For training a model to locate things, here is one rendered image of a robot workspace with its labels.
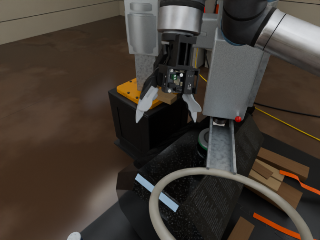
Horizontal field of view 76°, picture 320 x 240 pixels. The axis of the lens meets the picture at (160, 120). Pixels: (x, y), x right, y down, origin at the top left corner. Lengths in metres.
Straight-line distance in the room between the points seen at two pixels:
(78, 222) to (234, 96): 1.65
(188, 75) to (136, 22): 1.28
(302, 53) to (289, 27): 0.06
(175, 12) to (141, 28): 1.25
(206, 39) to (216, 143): 0.87
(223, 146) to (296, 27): 0.68
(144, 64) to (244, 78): 1.03
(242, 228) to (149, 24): 1.72
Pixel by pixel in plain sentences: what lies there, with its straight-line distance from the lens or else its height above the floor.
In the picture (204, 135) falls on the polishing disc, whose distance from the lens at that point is 1.41.
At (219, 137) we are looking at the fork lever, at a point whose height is 1.06.
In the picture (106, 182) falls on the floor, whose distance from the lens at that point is 2.24.
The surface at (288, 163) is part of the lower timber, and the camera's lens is 2.58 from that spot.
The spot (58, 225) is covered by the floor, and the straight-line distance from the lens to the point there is 2.16.
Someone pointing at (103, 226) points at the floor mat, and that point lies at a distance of 2.01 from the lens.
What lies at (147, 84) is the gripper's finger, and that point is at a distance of 0.46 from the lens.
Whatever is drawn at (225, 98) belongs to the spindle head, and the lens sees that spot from 1.10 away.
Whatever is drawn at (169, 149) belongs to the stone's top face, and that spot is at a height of 0.80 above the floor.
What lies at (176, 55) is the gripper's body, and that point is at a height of 1.66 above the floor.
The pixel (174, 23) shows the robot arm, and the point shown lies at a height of 1.71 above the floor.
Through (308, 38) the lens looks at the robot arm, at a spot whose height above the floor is 1.67.
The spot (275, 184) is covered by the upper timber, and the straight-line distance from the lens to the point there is 2.18.
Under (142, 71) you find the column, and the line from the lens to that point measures 1.88.
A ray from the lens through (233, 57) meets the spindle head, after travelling 1.00.
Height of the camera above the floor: 1.81
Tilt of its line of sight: 39 degrees down
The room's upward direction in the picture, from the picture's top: straight up
